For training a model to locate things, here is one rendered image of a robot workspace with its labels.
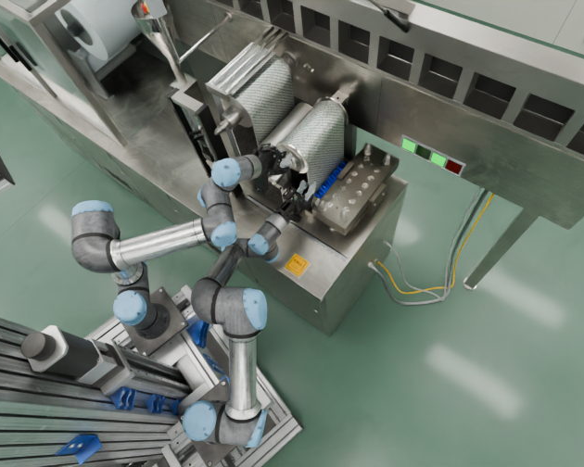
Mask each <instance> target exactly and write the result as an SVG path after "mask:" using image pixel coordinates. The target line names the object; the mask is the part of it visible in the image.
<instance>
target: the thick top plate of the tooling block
mask: <svg viewBox="0 0 584 467"><path fill-rule="evenodd" d="M367 144H368V143H366V145H367ZM364 148H365V146H364V147H363V148H362V150H361V151H360V152H359V153H358V154H357V156H356V157H355V158H354V159H353V160H352V161H351V162H353V163H354V167H353V168H352V169H351V171H350V172H349V173H348V175H347V176H346V177H345V178H344V179H343V181H342V182H341V181H339V180H338V179H336V181H335V182H334V183H333V184H332V185H331V187H330V188H329V189H328V190H327V191H326V193H325V194H324V195H323V196H322V198H321V200H323V201H324V202H325V204H326V205H327V209H326V210H325V211H320V210H319V209H318V207H317V206H316V205H315V206H314V207H313V209H312V216H313V217H314V218H316V219H317V220H319V221H321V222H323V223H325V224H326V225H328V226H330V227H331V228H333V229H334V230H336V231H338V232H339V233H341V234H343V235H346V234H347V233H348V231H349V230H350V229H351V227H352V226H353V225H354V223H355V222H356V221H357V219H359V218H360V216H361V215H362V214H363V212H364V211H365V210H366V208H367V207H368V202H369V199H370V198H371V196H372V195H373V194H374V193H375V191H376V190H377V188H378V187H379V186H380V185H381V183H383V184H385V183H386V182H387V181H388V179H389V178H390V177H391V175H392V174H393V173H394V171H395V170H396V169H397V168H398V166H399V162H400V159H399V158H396V157H394V156H392V155H391V158H392V163H391V164H390V165H385V164H384V163H383V159H384V157H385V155H386V154H388V153H387V152H385V151H383V150H381V149H379V148H377V147H375V146H373V145H372V151H373V152H372V154H371V155H365V154H364V153H363V150H364ZM341 210H346V211H347V213H348V216H349V218H348V219H347V220H346V221H341V220H340V219H339V214H340V212H341Z"/></svg>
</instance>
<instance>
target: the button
mask: <svg viewBox="0 0 584 467"><path fill-rule="evenodd" d="M308 266H309V262H308V261H307V260H305V259H303V258H302V257H300V256H299V255H297V254H295V255H294V256H293V257H292V259H291V260H290V261H289V262H288V263H287V264H286V269H288V270H289V271H291V272H293V273H294V274H295V275H297V277H299V276H300V275H301V274H302V273H303V272H304V271H305V270H306V268H307V267H308Z"/></svg>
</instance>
